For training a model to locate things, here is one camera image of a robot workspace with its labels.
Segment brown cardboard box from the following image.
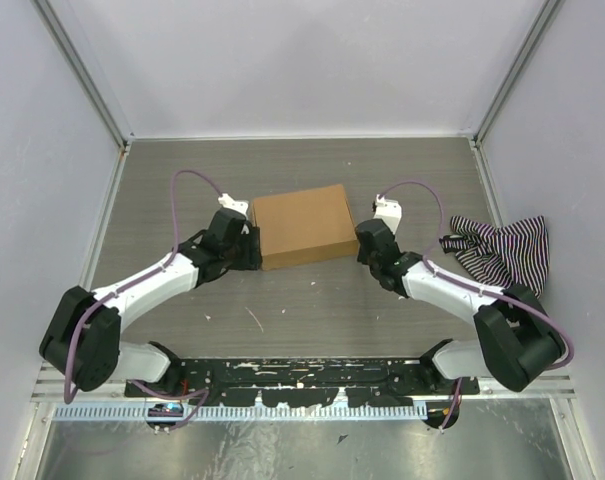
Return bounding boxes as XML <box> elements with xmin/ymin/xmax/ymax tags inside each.
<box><xmin>251</xmin><ymin>184</ymin><xmax>359</xmax><ymax>271</ymax></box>

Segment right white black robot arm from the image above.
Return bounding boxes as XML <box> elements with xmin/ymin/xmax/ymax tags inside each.
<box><xmin>355</xmin><ymin>218</ymin><xmax>574</xmax><ymax>395</ymax></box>

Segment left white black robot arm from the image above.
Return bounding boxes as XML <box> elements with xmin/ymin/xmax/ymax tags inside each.
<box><xmin>39</xmin><ymin>203</ymin><xmax>261</xmax><ymax>400</ymax></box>

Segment striped purple cloth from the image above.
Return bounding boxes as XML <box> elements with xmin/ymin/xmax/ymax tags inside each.
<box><xmin>439</xmin><ymin>216</ymin><xmax>550</xmax><ymax>297</ymax></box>

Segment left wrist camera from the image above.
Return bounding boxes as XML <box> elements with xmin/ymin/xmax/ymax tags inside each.
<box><xmin>218</xmin><ymin>193</ymin><xmax>249</xmax><ymax>218</ymax></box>

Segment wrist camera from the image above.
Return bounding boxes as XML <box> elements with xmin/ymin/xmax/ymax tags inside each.
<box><xmin>218</xmin><ymin>193</ymin><xmax>249</xmax><ymax>218</ymax></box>
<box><xmin>373</xmin><ymin>195</ymin><xmax>402</xmax><ymax>234</ymax></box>

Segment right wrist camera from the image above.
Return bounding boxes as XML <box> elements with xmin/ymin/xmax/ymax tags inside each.
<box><xmin>373</xmin><ymin>195</ymin><xmax>402</xmax><ymax>234</ymax></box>

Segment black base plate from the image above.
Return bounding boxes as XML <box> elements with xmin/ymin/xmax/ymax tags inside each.
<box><xmin>123</xmin><ymin>355</ymin><xmax>481</xmax><ymax>409</ymax></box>

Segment left aluminium corner post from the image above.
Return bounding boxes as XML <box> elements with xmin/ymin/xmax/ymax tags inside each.
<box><xmin>32</xmin><ymin>1</ymin><xmax>132</xmax><ymax>149</ymax></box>

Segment aluminium corner post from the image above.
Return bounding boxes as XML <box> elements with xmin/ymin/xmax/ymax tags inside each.
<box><xmin>472</xmin><ymin>0</ymin><xmax>564</xmax><ymax>148</ymax></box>
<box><xmin>32</xmin><ymin>1</ymin><xmax>132</xmax><ymax>149</ymax></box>

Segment white slotted cable duct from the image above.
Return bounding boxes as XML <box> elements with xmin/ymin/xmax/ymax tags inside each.
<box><xmin>52</xmin><ymin>399</ymin><xmax>428</xmax><ymax>423</ymax></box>

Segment aluminium front rail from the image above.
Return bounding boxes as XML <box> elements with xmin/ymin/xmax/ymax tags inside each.
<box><xmin>31</xmin><ymin>364</ymin><xmax>574</xmax><ymax>402</ymax></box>

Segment right aluminium corner post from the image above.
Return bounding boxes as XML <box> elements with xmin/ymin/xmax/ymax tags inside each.
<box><xmin>472</xmin><ymin>0</ymin><xmax>564</xmax><ymax>148</ymax></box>

